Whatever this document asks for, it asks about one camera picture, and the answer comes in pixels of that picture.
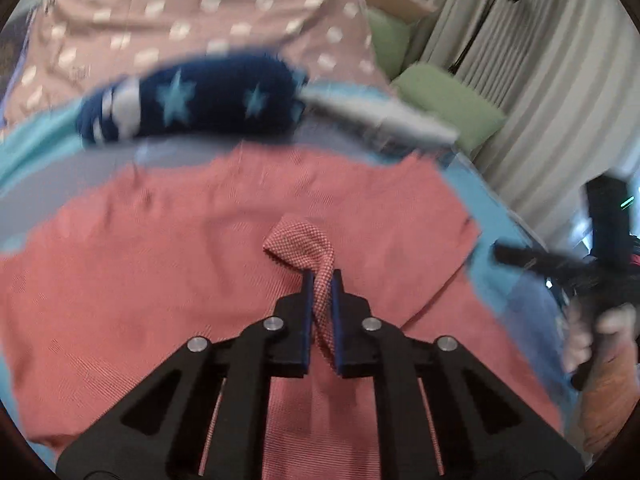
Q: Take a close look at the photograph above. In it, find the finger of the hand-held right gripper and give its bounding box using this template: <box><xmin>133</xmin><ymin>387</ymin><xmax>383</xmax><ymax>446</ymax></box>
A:
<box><xmin>494</xmin><ymin>241</ymin><xmax>593</xmax><ymax>288</ymax></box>

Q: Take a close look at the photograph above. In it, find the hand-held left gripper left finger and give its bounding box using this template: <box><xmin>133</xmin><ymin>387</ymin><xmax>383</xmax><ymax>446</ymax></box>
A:
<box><xmin>55</xmin><ymin>270</ymin><xmax>316</xmax><ymax>480</ymax></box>

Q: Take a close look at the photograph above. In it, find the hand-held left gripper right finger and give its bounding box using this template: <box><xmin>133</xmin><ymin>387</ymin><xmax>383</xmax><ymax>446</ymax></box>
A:
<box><xmin>330</xmin><ymin>269</ymin><xmax>586</xmax><ymax>480</ymax></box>

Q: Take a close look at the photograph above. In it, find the coral knit garment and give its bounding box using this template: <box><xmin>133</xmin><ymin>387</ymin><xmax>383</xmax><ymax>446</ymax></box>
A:
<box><xmin>0</xmin><ymin>149</ymin><xmax>566</xmax><ymax>480</ymax></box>

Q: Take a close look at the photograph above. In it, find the person's right hand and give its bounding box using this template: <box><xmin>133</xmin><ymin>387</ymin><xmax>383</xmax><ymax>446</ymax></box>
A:
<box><xmin>562</xmin><ymin>302</ymin><xmax>640</xmax><ymax>377</ymax></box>

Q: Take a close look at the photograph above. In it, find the light blue blanket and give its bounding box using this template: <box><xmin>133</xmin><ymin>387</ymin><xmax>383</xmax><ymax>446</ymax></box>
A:
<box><xmin>0</xmin><ymin>82</ymin><xmax>586</xmax><ymax>471</ymax></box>

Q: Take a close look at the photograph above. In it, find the white curtain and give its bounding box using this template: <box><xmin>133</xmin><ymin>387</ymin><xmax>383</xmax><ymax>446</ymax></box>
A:
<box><xmin>407</xmin><ymin>0</ymin><xmax>640</xmax><ymax>246</ymax></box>

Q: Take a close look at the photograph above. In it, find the large green pillow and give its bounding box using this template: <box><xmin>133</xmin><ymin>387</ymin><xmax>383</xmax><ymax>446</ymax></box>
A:
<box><xmin>392</xmin><ymin>62</ymin><xmax>507</xmax><ymax>153</ymax></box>

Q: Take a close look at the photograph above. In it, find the folded grey garment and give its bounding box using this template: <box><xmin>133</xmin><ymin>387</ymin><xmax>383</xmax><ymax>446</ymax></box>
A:
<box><xmin>300</xmin><ymin>85</ymin><xmax>461</xmax><ymax>148</ymax></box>

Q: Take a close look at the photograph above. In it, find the navy star-print garment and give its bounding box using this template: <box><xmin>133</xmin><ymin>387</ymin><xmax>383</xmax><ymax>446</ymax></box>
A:
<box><xmin>75</xmin><ymin>55</ymin><xmax>308</xmax><ymax>148</ymax></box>

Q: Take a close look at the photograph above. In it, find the small green pillow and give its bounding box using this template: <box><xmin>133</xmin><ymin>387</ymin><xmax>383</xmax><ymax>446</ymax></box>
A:
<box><xmin>367</xmin><ymin>7</ymin><xmax>416</xmax><ymax>81</ymax></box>

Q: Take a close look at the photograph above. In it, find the cardboard box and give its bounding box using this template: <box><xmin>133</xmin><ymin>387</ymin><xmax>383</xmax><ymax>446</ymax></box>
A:
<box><xmin>364</xmin><ymin>0</ymin><xmax>438</xmax><ymax>26</ymax></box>

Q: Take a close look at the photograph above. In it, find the pink dotted bedsheet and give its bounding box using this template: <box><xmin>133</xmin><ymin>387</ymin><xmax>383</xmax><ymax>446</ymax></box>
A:
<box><xmin>0</xmin><ymin>0</ymin><xmax>396</xmax><ymax>131</ymax></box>

